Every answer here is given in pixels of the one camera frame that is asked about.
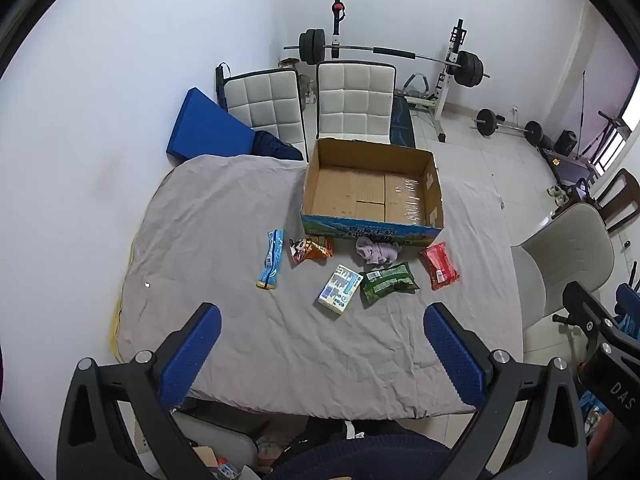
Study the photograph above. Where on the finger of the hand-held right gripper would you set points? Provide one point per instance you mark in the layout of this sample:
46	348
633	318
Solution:
630	302
590	310

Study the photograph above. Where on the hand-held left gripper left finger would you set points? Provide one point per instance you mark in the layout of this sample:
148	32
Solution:
192	355

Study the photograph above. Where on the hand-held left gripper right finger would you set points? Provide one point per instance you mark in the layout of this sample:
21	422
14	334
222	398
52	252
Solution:
452	355

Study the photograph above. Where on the red snack packet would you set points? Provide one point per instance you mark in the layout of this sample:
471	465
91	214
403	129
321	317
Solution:
440	265

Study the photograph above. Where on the green snack packet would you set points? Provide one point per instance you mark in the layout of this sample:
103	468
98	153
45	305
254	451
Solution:
390	282

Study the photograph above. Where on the long blue packet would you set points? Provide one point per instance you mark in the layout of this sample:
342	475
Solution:
270	259

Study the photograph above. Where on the purple fluffy cloth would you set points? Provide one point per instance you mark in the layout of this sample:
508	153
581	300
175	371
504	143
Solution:
377	252

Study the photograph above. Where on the white and blue tissue pack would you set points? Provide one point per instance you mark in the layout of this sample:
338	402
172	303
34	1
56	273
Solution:
340	288

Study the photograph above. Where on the orange snack packet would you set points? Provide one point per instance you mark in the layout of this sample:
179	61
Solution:
312	248

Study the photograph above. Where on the cardboard box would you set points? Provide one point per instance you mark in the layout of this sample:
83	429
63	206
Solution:
372	192

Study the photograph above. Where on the grey plastic chair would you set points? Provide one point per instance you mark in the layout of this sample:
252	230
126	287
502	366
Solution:
565	255

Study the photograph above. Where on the brown wooden chair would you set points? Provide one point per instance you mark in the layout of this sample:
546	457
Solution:
620	195

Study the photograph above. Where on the person's dark blue clothing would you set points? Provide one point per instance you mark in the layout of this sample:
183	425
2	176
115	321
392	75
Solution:
360	455

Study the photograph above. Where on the dark exercise machine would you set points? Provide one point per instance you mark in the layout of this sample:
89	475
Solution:
572	167

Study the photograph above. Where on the black speaker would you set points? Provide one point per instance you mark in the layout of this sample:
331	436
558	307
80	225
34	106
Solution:
567	142

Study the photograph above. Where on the short barbell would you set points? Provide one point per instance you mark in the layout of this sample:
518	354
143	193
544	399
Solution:
505	126

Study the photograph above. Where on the dark blue bag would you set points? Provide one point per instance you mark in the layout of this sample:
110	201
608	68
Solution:
275	145

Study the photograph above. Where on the blue foam mat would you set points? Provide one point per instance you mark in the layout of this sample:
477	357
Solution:
207	127

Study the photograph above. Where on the white quilted chair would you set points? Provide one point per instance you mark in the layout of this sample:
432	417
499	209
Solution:
265	102
355	100

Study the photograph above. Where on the white weight bench rack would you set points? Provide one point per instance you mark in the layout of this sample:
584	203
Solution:
445	85

